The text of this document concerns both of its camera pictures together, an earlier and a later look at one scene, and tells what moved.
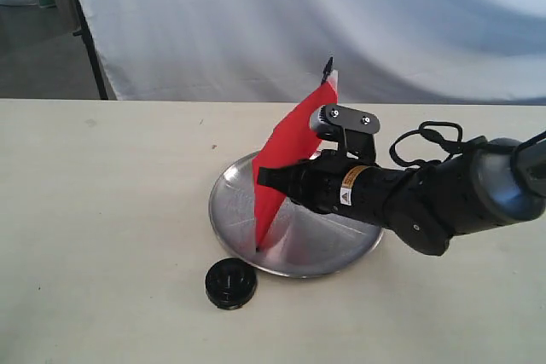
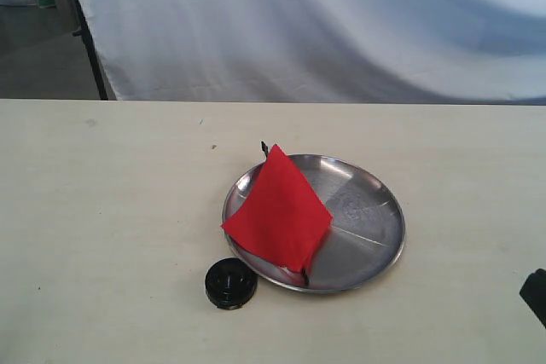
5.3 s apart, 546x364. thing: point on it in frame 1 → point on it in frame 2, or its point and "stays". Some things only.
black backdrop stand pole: x=88 y=42 stays
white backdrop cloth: x=397 y=29 stays
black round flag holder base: x=230 y=283 stays
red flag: x=295 y=141 → x=279 y=217
